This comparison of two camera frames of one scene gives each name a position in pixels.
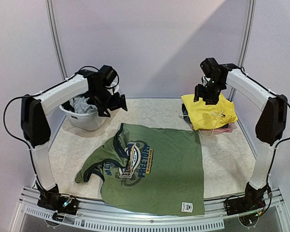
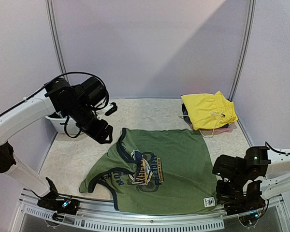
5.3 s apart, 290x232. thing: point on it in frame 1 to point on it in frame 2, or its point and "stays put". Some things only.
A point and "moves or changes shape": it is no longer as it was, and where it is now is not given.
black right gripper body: [208, 94] to [225, 196]
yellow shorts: [201, 116] stays put
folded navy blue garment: [224, 125] stays put
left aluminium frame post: [55, 38] stays put
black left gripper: [117, 104] to [99, 133]
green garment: [153, 170] moves or changes shape
